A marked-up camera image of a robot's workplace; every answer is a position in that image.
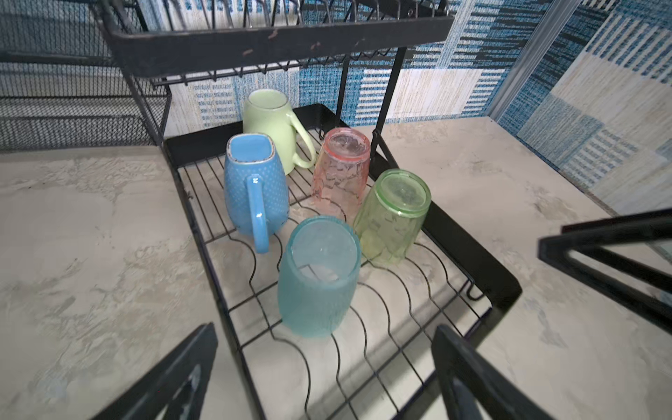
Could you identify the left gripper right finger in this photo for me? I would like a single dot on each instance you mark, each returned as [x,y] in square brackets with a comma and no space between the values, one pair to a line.
[468,382]

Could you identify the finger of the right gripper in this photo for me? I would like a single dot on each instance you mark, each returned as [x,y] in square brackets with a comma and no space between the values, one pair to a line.
[591,239]

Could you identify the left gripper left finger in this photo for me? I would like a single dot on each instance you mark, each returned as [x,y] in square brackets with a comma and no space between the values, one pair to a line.
[176,387]

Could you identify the translucent teal plastic cup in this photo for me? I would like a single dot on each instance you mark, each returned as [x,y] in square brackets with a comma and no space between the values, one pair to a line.
[318,276]

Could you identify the clear green plastic cup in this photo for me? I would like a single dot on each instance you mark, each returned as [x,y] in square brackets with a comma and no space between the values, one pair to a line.
[391,216]

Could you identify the blue speckled ceramic mug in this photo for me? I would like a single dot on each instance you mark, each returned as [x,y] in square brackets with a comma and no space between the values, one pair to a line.
[256,190]

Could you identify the clear pink plastic cup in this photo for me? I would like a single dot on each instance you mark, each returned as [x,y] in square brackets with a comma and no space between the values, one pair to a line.
[342,170]

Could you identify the light green ceramic mug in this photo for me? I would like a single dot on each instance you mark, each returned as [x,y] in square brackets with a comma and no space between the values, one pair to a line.
[268,112]

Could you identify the black two-tier dish rack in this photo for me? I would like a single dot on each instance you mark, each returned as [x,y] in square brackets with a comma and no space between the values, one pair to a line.
[378,363]

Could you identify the black mesh shelf unit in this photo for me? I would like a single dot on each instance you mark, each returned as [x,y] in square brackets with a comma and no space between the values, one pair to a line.
[61,86]

